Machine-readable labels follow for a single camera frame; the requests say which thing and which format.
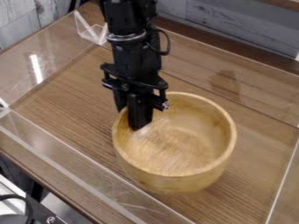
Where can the clear acrylic corner bracket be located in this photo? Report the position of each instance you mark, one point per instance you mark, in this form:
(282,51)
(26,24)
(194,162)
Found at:
(95,33)

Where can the clear acrylic tray wall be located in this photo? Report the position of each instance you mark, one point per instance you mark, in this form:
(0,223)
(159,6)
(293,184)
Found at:
(58,114)

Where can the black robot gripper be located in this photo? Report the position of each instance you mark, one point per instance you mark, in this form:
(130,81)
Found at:
(133,76)

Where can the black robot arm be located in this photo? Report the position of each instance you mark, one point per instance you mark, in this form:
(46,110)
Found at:
(127,17)

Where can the light wooden bowl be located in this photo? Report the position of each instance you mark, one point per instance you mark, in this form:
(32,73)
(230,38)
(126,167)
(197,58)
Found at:
(179,153)

